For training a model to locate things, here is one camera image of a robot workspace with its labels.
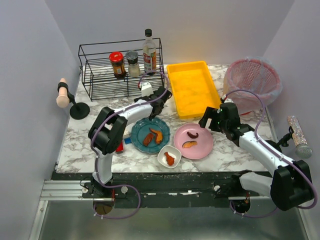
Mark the pink mesh waste basket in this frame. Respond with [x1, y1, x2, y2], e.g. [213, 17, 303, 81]
[223, 57, 283, 115]

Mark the aluminium extrusion rail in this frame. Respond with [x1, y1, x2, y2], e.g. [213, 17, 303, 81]
[40, 180, 89, 201]

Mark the teal glass plate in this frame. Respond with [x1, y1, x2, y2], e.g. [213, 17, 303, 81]
[130, 117, 171, 154]

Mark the octopus tentacle toy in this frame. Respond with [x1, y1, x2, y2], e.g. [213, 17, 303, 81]
[187, 131, 199, 139]

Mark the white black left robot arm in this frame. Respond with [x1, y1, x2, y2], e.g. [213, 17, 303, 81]
[88, 86, 172, 185]

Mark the black mounting base rail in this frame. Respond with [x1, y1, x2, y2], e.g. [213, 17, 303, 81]
[51, 171, 276, 209]

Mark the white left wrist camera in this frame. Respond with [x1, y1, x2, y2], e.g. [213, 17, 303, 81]
[139, 82, 154, 97]

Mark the small white square dish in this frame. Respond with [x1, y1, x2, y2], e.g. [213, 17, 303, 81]
[157, 145, 182, 169]

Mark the pink round plate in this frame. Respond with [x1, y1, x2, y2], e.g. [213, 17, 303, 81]
[173, 123, 214, 160]

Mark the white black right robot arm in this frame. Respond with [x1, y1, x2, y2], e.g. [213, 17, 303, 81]
[198, 102, 318, 211]

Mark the beige handle on black stand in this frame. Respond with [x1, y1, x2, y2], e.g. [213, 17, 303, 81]
[56, 78, 90, 120]

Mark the grey cap salt grinder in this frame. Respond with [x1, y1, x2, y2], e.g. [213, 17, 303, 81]
[125, 50, 140, 78]

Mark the red lid sauce jar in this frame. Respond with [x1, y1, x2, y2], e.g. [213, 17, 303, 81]
[109, 51, 126, 79]

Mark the blue toy brick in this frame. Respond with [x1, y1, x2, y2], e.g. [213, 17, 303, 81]
[123, 137, 132, 145]

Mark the black wire rack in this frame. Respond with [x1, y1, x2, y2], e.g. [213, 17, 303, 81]
[77, 37, 166, 102]

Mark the brown grilled meat toy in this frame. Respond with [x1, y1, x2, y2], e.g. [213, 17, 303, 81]
[142, 132, 154, 147]

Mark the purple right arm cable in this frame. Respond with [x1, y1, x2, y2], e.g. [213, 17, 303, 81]
[222, 89, 317, 218]

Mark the fried chicken drumstick toy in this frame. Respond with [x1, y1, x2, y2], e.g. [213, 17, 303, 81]
[164, 152, 176, 166]

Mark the dark sauce glass bottle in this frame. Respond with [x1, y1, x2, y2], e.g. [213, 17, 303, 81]
[142, 28, 157, 76]

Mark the white toy brick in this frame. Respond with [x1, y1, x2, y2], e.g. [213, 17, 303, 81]
[123, 130, 131, 139]

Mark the salmon slice toy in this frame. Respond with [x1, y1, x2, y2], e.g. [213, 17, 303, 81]
[182, 140, 198, 149]

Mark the yellow plastic tray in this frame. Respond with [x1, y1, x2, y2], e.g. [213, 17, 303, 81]
[166, 61, 221, 119]

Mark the glitter microphone on stand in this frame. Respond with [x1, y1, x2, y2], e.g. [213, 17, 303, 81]
[275, 115, 313, 159]

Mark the red cylindrical can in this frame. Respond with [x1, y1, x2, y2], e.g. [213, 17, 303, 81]
[115, 141, 124, 154]

